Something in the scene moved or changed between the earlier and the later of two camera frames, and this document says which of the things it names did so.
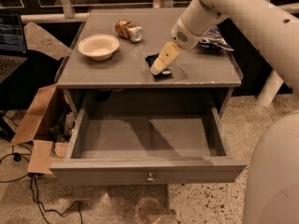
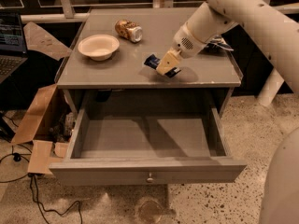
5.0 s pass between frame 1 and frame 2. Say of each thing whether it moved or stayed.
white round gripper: moved
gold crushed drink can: stayed
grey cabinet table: stayed
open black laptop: stayed
